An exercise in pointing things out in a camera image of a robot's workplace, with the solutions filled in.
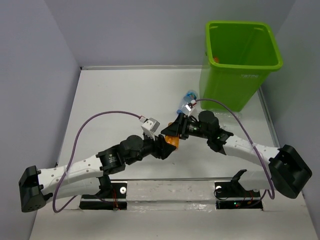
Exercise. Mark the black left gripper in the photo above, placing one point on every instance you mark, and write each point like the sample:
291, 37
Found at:
161, 149

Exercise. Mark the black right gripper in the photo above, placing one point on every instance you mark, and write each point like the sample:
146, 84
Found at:
178, 127

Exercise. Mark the short orange bottle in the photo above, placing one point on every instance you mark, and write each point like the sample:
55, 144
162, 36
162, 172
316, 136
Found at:
171, 138

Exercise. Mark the blue cap water bottle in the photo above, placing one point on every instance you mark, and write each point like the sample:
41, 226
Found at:
191, 95

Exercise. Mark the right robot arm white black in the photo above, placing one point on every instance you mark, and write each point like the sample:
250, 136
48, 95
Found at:
283, 169

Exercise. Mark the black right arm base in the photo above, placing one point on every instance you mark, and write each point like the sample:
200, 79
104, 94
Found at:
230, 195

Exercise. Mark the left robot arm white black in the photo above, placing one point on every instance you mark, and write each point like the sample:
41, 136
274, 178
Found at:
38, 187

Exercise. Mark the green plastic bin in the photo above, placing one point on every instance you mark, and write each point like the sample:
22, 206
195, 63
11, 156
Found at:
247, 53

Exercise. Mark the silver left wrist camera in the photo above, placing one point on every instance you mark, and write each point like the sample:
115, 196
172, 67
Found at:
149, 127

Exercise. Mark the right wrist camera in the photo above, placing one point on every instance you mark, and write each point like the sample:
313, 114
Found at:
188, 108

